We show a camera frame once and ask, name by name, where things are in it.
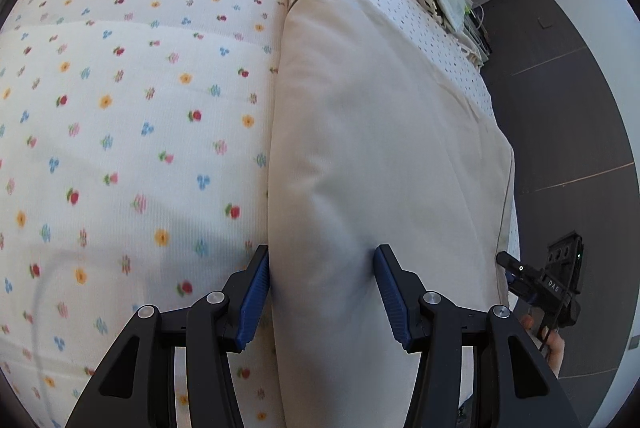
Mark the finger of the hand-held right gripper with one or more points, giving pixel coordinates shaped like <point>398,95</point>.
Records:
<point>517,267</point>
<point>520,289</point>

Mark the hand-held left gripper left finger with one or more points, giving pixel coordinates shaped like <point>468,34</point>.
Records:
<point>252,303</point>

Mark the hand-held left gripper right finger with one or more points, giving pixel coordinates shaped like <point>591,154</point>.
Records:
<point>392,303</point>

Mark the cream pillow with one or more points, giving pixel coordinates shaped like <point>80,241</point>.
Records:
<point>375,148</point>

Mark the person's right hand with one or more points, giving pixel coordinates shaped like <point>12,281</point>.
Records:
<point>552,350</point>

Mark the floral bed sheet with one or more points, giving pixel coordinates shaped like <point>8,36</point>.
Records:
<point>125,133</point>

